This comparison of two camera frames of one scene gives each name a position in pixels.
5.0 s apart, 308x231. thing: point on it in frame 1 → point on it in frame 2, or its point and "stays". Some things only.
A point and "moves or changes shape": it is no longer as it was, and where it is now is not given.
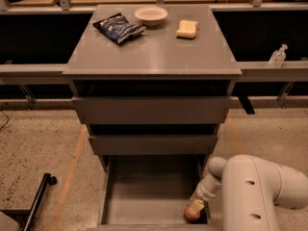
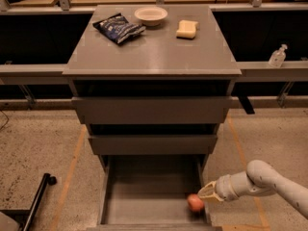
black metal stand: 25,217 stays
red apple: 192,218 moves or changes shape
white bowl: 151,15 stays
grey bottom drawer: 151,192 stays
